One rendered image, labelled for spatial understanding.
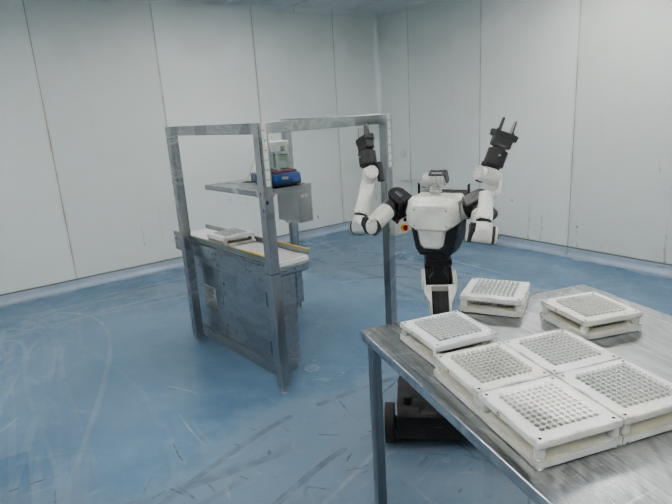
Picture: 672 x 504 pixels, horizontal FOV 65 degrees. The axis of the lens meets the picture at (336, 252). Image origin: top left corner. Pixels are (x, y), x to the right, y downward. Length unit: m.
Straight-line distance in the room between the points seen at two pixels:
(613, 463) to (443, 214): 1.48
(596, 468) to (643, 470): 0.10
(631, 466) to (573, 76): 4.91
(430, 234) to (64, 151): 4.28
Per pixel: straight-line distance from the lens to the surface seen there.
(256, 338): 3.63
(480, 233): 2.36
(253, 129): 2.94
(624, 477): 1.43
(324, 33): 7.41
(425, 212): 2.62
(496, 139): 2.45
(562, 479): 1.39
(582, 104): 5.96
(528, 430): 1.39
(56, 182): 6.05
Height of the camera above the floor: 1.64
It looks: 15 degrees down
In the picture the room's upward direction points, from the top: 4 degrees counter-clockwise
